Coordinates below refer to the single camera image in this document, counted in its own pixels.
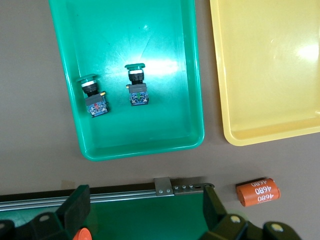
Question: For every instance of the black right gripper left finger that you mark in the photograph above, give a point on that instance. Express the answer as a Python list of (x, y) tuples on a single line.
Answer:
[(75, 207)]

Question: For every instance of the green belt conveyor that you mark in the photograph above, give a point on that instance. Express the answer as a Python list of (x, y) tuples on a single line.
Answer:
[(150, 220)]

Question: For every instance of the green plastic tray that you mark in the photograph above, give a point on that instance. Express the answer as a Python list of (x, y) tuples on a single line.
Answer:
[(162, 120)]

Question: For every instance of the green push button red contact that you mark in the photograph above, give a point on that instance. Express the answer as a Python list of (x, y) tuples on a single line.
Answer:
[(95, 102)]

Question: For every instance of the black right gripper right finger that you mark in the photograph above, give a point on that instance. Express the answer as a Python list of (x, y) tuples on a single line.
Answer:
[(215, 212)]

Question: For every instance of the yellow plastic tray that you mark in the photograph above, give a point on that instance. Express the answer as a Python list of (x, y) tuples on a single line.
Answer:
[(270, 75)]

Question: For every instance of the yellow mushroom push button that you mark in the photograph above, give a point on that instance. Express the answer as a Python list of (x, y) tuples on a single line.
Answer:
[(83, 235)]

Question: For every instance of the orange cylinder printed 4680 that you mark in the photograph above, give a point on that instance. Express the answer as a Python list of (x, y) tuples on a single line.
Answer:
[(257, 192)]

